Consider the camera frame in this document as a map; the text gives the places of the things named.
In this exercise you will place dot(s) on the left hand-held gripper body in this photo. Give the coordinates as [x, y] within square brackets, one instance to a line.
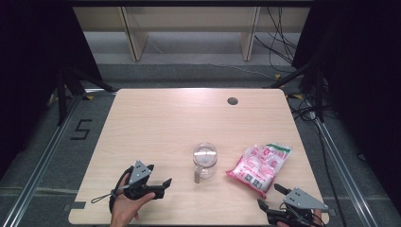
[138, 173]

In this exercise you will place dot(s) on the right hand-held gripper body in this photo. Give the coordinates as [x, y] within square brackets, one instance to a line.
[299, 201]

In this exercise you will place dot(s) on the white and pink plastic bag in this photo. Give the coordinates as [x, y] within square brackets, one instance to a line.
[260, 168]

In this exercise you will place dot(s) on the clear glass jar with lid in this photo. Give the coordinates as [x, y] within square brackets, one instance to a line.
[205, 160]

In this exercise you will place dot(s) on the person's right hand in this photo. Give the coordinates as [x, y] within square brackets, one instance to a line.
[317, 217]

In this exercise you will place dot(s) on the person's left hand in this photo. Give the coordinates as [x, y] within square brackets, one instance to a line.
[126, 208]

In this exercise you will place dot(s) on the black metal stand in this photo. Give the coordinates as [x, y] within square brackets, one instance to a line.
[63, 94]
[317, 91]

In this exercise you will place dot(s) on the beige wooden furniture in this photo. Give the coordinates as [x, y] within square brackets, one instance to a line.
[138, 34]

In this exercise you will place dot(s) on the aluminium floor rail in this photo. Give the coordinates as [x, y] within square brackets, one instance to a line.
[343, 176]
[34, 171]

